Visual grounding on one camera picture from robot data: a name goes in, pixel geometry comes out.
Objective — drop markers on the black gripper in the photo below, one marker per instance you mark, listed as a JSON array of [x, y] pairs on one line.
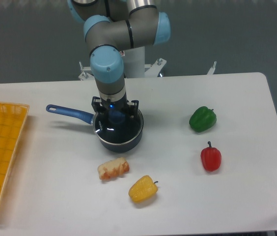
[[100, 105]]

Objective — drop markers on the glass lid with blue knob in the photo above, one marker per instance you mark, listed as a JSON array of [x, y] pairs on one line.
[[116, 128]]

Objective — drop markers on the dark saucepan with blue handle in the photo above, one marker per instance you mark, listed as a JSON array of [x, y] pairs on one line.
[[89, 118]]

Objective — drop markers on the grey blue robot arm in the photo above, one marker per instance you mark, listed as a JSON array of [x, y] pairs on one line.
[[112, 26]]

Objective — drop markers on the toasted bread piece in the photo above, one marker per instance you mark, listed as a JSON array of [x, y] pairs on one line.
[[113, 168]]

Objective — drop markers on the green bell pepper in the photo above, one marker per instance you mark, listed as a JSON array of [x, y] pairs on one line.
[[202, 119]]

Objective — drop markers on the yellow bell pepper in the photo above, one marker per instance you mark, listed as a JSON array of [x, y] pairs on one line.
[[143, 189]]

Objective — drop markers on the red bell pepper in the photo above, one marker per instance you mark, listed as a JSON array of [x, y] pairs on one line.
[[211, 158]]

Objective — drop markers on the white table clamp bracket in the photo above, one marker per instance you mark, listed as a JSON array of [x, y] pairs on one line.
[[212, 69]]

